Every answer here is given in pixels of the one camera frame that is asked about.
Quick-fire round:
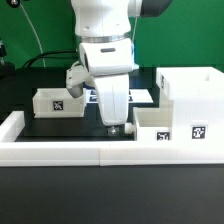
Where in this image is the white marker tag sheet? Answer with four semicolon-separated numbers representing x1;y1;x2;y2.
86;89;153;103

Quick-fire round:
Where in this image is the white foam border frame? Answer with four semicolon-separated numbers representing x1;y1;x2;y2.
0;111;224;167

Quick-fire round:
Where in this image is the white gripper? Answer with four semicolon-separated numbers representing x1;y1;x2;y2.
66;38;134;136

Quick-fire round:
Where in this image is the white front drawer tray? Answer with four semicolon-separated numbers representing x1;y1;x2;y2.
124;107;172;143

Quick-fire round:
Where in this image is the black camera stand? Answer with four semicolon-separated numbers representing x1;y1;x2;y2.
0;39;15;77

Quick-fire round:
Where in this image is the white drawer cabinet box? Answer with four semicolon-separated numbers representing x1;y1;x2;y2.
156;67;224;143

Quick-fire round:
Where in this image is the black cable bundle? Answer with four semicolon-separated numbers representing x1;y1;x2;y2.
21;48;81;69

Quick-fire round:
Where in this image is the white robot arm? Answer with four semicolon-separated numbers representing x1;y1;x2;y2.
66;0;173;136

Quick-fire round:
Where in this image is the white drawer tray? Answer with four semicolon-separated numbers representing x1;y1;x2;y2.
33;88;86;118
124;107;172;143

